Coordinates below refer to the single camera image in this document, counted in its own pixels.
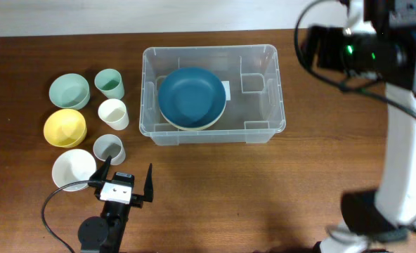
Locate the beige bowl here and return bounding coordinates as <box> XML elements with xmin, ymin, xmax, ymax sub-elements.
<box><xmin>160</xmin><ymin>108</ymin><xmax>225</xmax><ymax>131</ymax></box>

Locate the cream white cup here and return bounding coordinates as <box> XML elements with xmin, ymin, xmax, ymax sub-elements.
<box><xmin>98</xmin><ymin>98</ymin><xmax>129</xmax><ymax>131</ymax></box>

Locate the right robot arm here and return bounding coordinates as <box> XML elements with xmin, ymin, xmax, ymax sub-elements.
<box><xmin>294</xmin><ymin>1</ymin><xmax>416</xmax><ymax>252</ymax></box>

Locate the clear plastic storage bin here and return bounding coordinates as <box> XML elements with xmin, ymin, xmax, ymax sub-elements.
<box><xmin>139</xmin><ymin>44</ymin><xmax>287</xmax><ymax>146</ymax></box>

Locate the white small bowl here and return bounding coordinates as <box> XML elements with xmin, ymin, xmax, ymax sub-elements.
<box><xmin>52</xmin><ymin>149</ymin><xmax>96</xmax><ymax>188</ymax></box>

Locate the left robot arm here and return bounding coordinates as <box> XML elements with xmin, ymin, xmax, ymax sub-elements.
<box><xmin>78</xmin><ymin>157</ymin><xmax>154</xmax><ymax>252</ymax></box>

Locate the mint green cup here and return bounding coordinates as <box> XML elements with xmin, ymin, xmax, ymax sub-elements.
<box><xmin>94</xmin><ymin>69</ymin><xmax>124</xmax><ymax>99</ymax></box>

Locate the dark blue bowl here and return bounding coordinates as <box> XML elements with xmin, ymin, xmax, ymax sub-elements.
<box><xmin>158</xmin><ymin>67</ymin><xmax>227</xmax><ymax>127</ymax></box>

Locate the yellow small bowl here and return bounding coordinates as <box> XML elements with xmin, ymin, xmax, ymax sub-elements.
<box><xmin>43</xmin><ymin>109</ymin><xmax>87</xmax><ymax>148</ymax></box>

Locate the grey cup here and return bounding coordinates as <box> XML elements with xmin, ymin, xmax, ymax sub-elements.
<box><xmin>93</xmin><ymin>134</ymin><xmax>126</xmax><ymax>165</ymax></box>

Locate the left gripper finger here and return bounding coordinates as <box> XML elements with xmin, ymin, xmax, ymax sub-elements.
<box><xmin>143</xmin><ymin>163</ymin><xmax>154</xmax><ymax>202</ymax></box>
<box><xmin>88</xmin><ymin>155</ymin><xmax>112</xmax><ymax>187</ymax></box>

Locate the mint green small bowl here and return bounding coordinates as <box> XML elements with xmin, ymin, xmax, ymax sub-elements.
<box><xmin>48</xmin><ymin>73</ymin><xmax>90</xmax><ymax>110</ymax></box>

